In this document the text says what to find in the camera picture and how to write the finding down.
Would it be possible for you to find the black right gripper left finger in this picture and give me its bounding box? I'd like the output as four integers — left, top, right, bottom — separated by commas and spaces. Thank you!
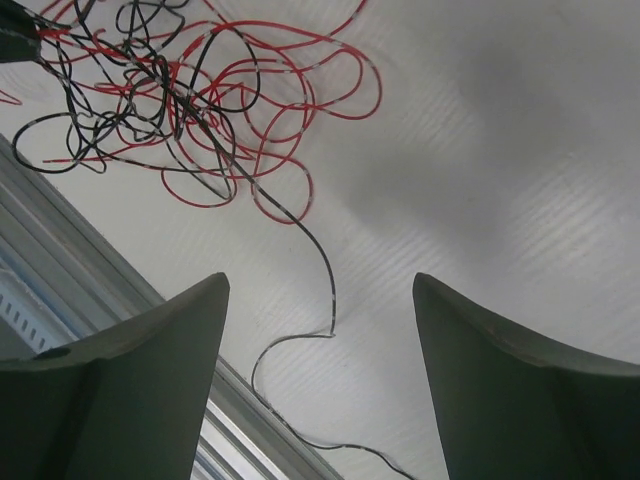
1, 273, 230, 479

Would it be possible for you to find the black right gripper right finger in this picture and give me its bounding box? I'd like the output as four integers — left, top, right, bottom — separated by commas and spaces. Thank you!
413, 273, 639, 479

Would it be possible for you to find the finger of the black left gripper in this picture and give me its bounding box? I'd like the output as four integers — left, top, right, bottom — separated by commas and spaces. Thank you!
1, 9, 41, 64

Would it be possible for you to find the black wire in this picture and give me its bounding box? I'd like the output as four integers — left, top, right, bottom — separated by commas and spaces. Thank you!
12, 0, 416, 480

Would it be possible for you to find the multicolour wire bundle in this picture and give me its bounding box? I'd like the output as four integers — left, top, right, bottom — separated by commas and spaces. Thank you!
0, 0, 384, 226

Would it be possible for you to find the aluminium extrusion rail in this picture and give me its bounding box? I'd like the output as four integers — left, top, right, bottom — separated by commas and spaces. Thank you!
1, 139, 340, 479

